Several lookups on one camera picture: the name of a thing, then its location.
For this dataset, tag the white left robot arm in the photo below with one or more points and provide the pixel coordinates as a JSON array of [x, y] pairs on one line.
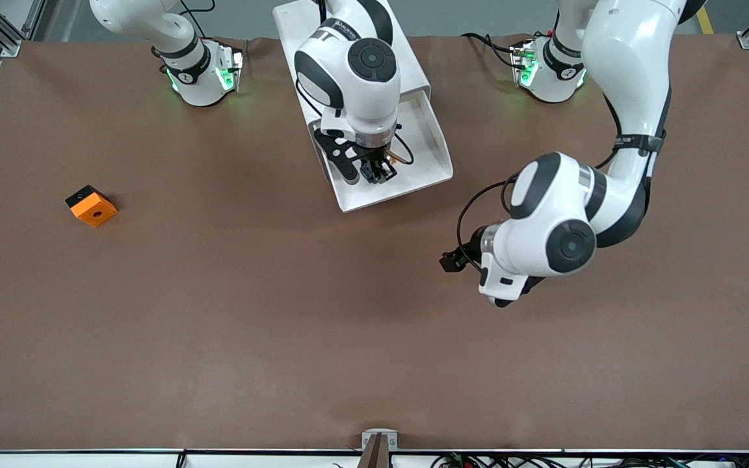
[[556, 208]]

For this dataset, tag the orange black button box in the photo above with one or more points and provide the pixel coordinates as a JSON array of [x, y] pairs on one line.
[[95, 211]]

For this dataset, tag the grey metal mount bracket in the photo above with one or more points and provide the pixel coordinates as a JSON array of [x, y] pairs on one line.
[[368, 439]]

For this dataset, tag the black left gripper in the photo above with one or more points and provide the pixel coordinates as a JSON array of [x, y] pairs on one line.
[[470, 248]]

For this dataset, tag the white table edge rail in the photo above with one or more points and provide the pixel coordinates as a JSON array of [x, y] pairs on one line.
[[88, 460]]

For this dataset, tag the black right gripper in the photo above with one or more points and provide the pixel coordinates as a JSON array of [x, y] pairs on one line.
[[374, 158]]

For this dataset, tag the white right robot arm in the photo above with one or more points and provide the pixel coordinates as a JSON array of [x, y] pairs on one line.
[[348, 84]]

